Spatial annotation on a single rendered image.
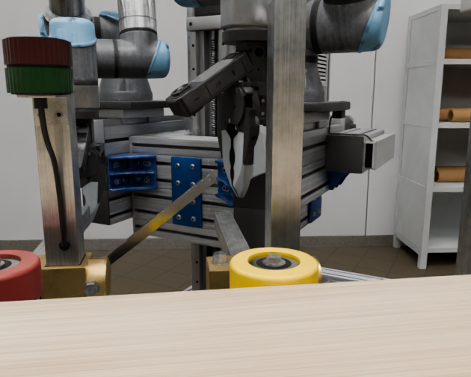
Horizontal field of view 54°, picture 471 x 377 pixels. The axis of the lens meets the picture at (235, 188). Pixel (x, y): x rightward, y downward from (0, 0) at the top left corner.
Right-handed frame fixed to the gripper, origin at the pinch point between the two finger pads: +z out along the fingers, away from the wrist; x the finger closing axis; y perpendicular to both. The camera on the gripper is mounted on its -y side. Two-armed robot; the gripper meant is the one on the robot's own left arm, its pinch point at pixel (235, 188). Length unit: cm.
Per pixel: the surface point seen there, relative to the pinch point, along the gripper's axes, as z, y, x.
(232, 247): 8.3, -0.2, 0.4
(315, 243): 91, 168, 196
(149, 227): 4.1, -11.5, 1.4
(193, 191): 0.0, -5.6, 1.2
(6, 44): -16.6, -26.3, -6.3
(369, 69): -28, 197, 182
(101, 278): 7.6, -19.0, -4.1
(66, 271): 6.5, -22.4, -3.1
